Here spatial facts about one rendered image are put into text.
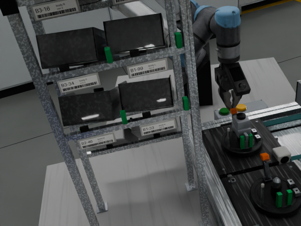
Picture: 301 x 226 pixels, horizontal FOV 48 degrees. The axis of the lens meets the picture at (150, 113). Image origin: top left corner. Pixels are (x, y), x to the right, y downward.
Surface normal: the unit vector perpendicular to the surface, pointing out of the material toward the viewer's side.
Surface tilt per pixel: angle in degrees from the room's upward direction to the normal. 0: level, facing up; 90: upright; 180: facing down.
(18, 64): 90
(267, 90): 0
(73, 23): 90
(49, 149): 0
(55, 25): 90
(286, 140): 0
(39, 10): 90
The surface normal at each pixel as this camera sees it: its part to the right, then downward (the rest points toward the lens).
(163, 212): -0.15, -0.82
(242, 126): 0.16, 0.54
